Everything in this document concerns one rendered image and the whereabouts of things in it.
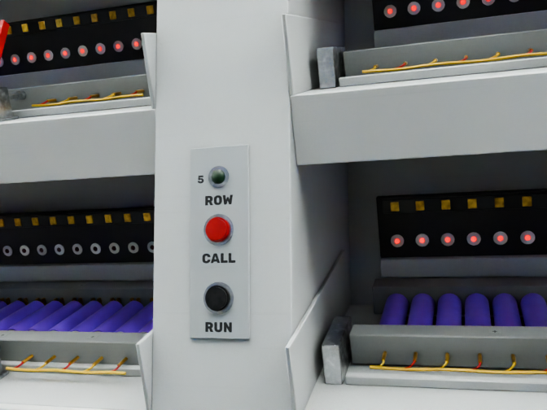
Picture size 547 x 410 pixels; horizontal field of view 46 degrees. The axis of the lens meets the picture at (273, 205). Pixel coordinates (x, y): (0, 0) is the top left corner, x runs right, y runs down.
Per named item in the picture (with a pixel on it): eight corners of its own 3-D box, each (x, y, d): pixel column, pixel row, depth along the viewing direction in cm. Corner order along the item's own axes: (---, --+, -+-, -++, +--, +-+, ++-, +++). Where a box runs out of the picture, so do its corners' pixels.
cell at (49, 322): (86, 319, 59) (43, 350, 53) (69, 318, 60) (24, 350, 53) (83, 300, 59) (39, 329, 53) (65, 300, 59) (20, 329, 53)
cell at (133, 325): (168, 320, 57) (132, 352, 51) (149, 319, 57) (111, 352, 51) (164, 300, 56) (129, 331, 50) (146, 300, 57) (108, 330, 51)
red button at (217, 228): (228, 242, 40) (228, 215, 40) (204, 242, 41) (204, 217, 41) (234, 242, 41) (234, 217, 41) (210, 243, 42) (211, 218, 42)
